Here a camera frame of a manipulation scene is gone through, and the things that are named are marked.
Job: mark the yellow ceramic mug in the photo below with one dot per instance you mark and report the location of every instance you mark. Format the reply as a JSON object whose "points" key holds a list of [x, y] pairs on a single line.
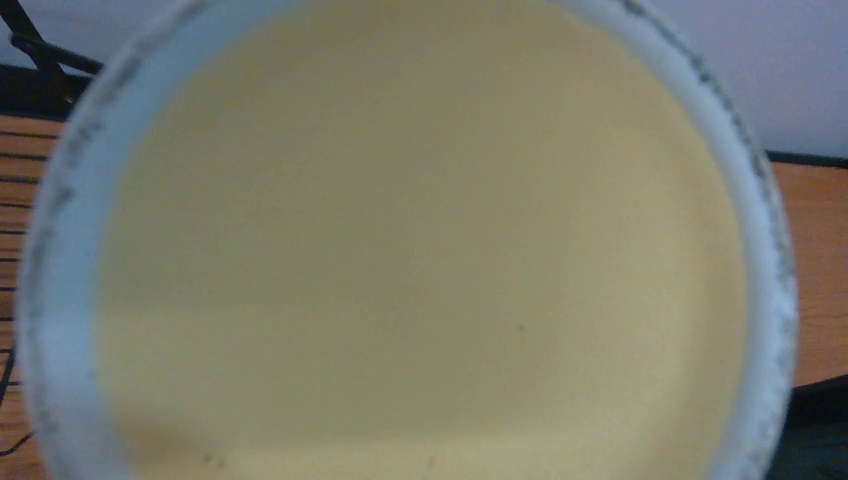
{"points": [[407, 240]]}

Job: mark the black wire dish rack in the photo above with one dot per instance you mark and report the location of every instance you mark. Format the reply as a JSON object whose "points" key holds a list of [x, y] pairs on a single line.
{"points": [[35, 102]]}

